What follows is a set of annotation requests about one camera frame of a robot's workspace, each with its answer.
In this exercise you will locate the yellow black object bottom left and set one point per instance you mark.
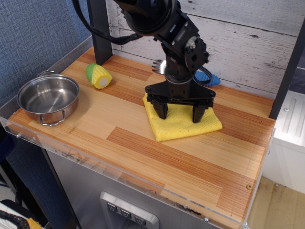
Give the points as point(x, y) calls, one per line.
point(13, 216)

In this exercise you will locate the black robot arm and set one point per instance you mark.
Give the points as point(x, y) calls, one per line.
point(185, 54)

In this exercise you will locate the silver button control panel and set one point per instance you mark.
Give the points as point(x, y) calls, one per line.
point(120, 214)

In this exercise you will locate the black left frame post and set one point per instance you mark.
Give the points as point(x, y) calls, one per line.
point(99, 19)

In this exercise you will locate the clear acrylic table guard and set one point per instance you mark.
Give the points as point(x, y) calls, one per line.
point(211, 177)

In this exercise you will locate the yellow towel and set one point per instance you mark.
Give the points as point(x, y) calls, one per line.
point(178, 123)

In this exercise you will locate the black frame post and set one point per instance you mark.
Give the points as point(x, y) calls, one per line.
point(288, 76)
point(99, 19)

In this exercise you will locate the white ribbed side unit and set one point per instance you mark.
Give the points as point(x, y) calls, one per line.
point(285, 160)

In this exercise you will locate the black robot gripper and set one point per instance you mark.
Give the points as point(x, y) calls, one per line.
point(189, 93)

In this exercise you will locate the blue handled metal spork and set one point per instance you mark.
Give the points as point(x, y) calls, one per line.
point(203, 76)

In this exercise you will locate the black right frame post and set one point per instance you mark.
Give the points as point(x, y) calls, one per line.
point(288, 76)

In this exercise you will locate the yellow green toy corn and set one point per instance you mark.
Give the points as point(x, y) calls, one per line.
point(98, 76)

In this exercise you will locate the small stainless steel pot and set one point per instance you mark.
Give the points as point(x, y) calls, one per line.
point(49, 98)

